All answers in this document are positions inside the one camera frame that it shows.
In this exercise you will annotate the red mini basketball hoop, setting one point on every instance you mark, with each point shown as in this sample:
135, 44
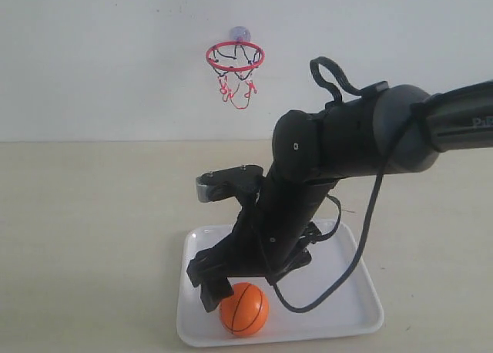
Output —
234, 63

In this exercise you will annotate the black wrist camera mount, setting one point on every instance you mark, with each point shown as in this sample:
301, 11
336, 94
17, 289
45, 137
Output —
241, 182

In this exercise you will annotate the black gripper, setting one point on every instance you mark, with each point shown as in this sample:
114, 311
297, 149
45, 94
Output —
268, 240

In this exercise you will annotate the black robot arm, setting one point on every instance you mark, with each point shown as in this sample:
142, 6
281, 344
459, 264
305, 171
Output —
387, 130

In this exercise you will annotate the white plastic tray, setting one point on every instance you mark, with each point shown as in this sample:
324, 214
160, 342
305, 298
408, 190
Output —
353, 309

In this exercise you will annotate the clear suction cup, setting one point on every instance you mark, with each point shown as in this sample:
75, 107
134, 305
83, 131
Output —
239, 34

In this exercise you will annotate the small orange basketball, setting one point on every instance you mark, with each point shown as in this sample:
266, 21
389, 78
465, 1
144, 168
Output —
245, 312

